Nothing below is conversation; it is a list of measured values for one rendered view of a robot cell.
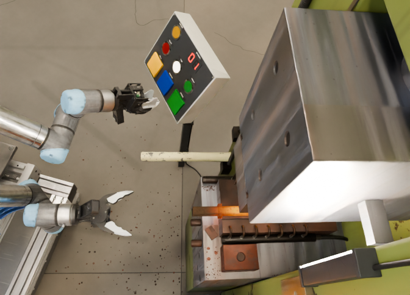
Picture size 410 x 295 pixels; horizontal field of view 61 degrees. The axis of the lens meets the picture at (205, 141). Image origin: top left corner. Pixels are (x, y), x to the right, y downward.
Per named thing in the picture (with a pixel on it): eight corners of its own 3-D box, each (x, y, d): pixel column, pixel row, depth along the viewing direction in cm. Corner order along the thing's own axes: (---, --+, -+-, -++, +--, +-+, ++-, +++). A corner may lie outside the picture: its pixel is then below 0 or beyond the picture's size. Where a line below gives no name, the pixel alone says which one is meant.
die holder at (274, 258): (193, 287, 161) (204, 280, 121) (191, 206, 177) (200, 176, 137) (310, 283, 168) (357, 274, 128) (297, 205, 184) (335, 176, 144)
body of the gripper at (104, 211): (112, 206, 127) (78, 207, 125) (109, 200, 119) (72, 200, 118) (111, 228, 123) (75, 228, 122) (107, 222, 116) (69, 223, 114)
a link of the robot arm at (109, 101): (98, 117, 115) (89, 97, 118) (110, 116, 119) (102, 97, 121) (107, 102, 111) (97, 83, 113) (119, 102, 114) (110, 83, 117)
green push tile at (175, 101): (174, 115, 141) (183, 103, 136) (165, 101, 143) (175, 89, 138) (177, 115, 142) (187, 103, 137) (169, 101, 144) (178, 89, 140)
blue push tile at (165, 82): (163, 96, 144) (172, 84, 139) (156, 81, 146) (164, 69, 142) (167, 96, 145) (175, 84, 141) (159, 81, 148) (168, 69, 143)
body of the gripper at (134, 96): (151, 99, 121) (120, 100, 113) (140, 114, 127) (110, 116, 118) (141, 82, 124) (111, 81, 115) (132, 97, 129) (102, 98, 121)
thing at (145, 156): (141, 163, 171) (140, 159, 166) (141, 153, 173) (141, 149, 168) (229, 163, 176) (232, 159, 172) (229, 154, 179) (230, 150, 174)
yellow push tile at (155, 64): (154, 77, 147) (162, 65, 143) (146, 64, 150) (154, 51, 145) (157, 77, 149) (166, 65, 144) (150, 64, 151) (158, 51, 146)
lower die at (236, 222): (219, 237, 128) (222, 232, 120) (216, 184, 137) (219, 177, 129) (328, 234, 133) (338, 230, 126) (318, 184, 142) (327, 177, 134)
